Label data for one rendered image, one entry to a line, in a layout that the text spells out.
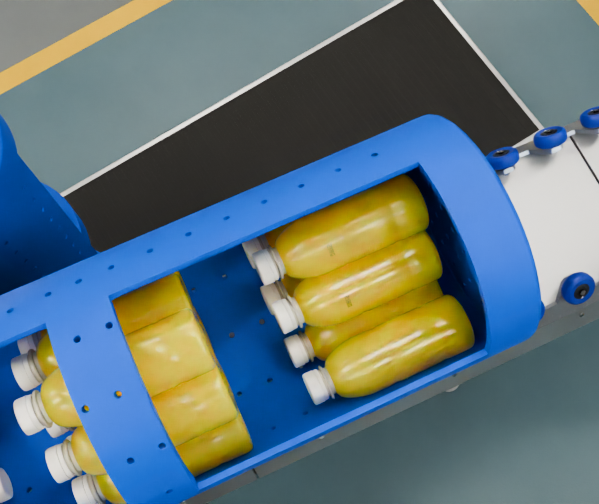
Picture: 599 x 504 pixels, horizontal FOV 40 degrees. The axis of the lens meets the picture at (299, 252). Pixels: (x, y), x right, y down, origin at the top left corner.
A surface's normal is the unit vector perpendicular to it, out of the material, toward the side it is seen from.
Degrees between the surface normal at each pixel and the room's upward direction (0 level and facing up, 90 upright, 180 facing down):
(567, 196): 0
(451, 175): 12
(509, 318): 59
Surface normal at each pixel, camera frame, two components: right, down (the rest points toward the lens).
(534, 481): -0.01, -0.30
